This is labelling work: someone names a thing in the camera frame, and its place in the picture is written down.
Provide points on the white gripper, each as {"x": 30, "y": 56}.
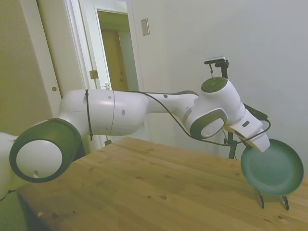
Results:
{"x": 252, "y": 132}

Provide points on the green round plate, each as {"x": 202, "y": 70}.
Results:
{"x": 272, "y": 168}

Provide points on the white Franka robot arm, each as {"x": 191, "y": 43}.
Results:
{"x": 103, "y": 113}

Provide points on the metal door hinge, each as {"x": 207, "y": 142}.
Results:
{"x": 93, "y": 74}

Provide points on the white door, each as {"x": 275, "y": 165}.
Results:
{"x": 48, "y": 48}

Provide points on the grey camera on stand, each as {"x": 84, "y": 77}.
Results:
{"x": 215, "y": 60}

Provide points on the white light switch plate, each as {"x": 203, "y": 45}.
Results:
{"x": 145, "y": 27}

